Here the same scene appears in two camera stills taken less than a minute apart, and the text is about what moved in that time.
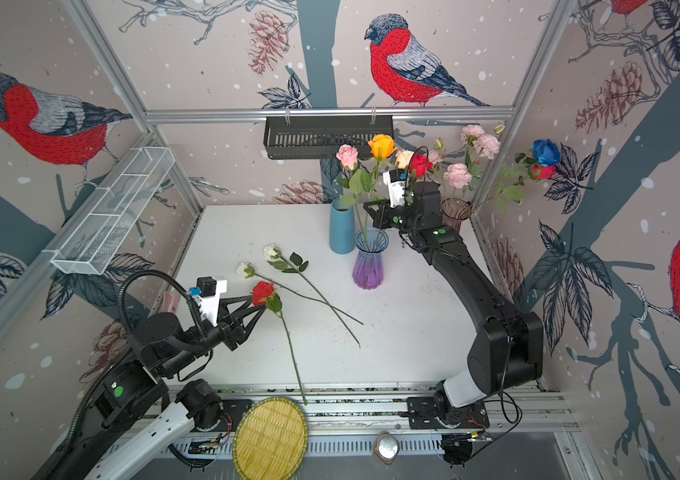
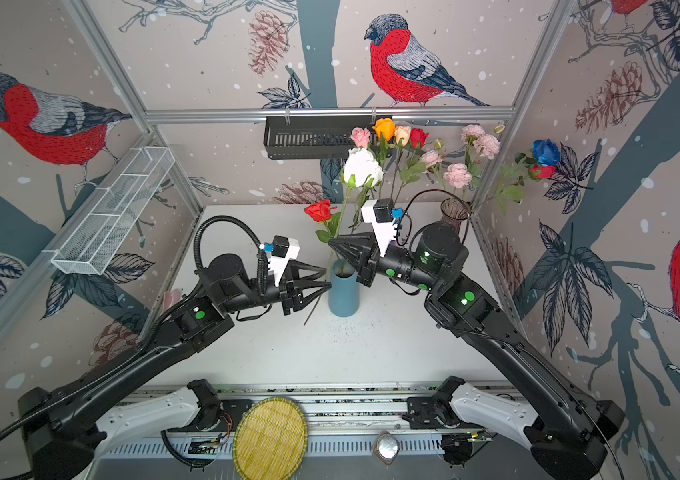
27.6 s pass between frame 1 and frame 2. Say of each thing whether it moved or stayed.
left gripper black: moved
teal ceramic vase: moved
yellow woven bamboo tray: stayed
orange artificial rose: moved
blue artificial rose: stayed
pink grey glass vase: stayed
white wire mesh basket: stayed
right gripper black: moved
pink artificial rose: moved
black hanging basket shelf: stayed
